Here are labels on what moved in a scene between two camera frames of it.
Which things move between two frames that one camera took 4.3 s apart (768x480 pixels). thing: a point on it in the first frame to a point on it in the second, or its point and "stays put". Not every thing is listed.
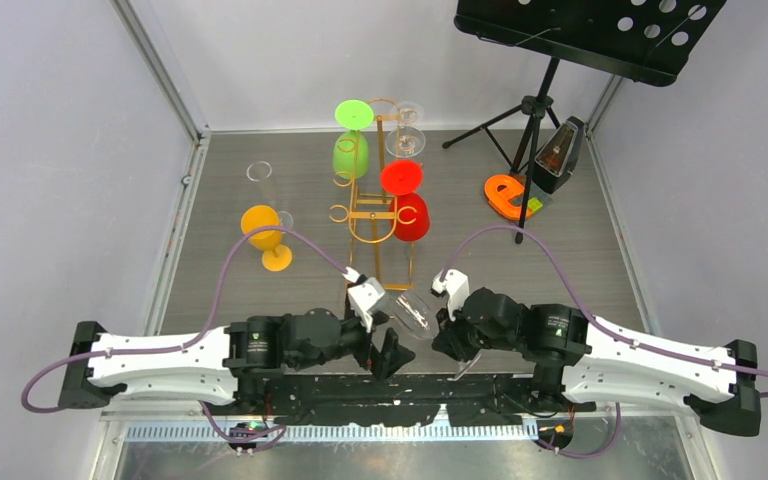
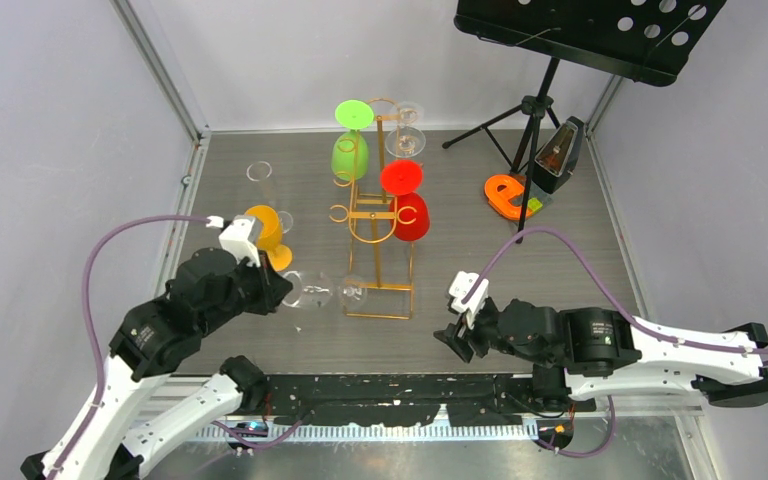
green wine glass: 350,151 stays put
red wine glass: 408,210 stays put
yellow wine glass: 278,256 stays put
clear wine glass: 418,318 to 318,290
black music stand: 647,40 stays put
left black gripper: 383,362 to 275,287
